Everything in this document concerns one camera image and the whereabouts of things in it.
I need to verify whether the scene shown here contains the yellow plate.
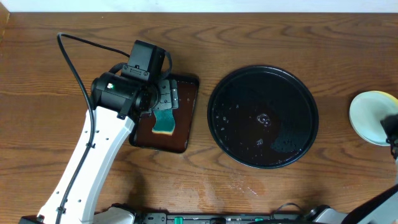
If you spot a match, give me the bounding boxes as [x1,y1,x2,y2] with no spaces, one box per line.
[378,91,398,105]

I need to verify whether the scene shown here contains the light blue plate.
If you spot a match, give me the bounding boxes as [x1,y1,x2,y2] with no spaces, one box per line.
[349,91,397,146]

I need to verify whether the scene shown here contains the green yellow sponge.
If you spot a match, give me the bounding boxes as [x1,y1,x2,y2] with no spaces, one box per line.
[152,109,175,136]

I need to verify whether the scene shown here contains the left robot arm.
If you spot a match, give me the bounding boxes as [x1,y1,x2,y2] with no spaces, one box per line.
[19,40,178,223]

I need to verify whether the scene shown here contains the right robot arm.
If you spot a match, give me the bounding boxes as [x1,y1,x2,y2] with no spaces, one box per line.
[305,114,397,224]

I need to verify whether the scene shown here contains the rectangular black sponge tray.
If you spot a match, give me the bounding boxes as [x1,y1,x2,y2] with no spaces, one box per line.
[129,74,199,154]

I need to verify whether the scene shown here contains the round black serving tray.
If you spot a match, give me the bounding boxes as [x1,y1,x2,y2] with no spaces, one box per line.
[207,65,319,169]

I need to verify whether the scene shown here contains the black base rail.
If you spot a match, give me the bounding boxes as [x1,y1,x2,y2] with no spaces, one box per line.
[134,208,313,224]

